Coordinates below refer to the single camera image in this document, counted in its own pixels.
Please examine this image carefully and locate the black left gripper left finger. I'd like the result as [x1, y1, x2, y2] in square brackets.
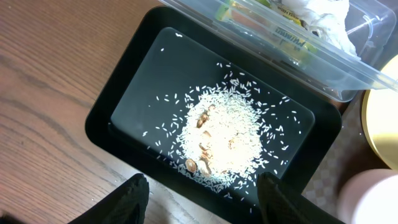
[70, 173, 149, 224]

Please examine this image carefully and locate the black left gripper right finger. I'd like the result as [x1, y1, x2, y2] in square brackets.
[257, 172, 344, 224]

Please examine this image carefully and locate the pile of rice leftovers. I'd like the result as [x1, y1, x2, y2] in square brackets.
[141, 30, 303, 202]

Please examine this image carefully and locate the white bowl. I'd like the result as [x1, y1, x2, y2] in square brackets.
[336, 169, 397, 224]

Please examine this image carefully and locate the yellow plate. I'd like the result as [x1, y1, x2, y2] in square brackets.
[361, 54, 398, 171]

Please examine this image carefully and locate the green snack wrapper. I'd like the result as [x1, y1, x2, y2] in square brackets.
[215, 1, 318, 64]

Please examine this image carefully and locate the white tissue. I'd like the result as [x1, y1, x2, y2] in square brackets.
[281, 0, 359, 59]

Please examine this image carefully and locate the black food waste tray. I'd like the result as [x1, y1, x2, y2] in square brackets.
[85, 6, 341, 223]

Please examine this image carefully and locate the clear plastic waste bin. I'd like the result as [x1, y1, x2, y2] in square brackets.
[162, 0, 397, 102]

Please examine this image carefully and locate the brown serving tray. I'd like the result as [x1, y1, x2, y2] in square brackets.
[302, 91, 388, 217]

